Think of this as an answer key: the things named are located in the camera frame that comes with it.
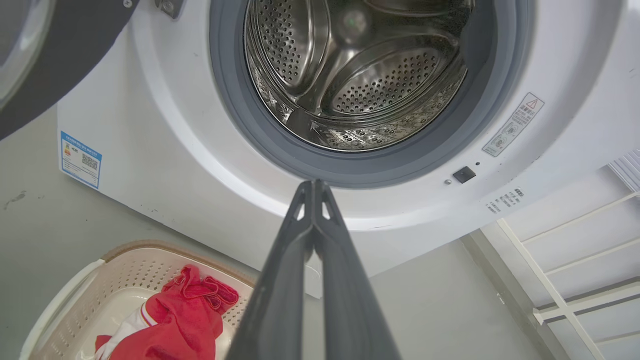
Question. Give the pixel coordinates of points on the cream perforated laundry basket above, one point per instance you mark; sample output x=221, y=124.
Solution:
x=100, y=290

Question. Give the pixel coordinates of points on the blue energy label sticker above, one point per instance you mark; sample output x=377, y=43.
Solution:
x=80, y=160

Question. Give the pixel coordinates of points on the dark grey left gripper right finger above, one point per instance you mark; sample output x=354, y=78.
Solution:
x=350, y=300

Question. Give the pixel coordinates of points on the red and white garment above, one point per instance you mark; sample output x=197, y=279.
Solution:
x=175, y=320

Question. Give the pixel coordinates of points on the white warning label sticker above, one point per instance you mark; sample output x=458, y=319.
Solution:
x=513, y=124

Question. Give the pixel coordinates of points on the white front-load washing machine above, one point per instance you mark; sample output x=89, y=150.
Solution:
x=175, y=150

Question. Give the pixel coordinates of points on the dark washing machine door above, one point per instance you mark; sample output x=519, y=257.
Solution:
x=45, y=50

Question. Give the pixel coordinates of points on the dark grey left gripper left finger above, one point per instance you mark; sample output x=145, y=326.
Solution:
x=280, y=300

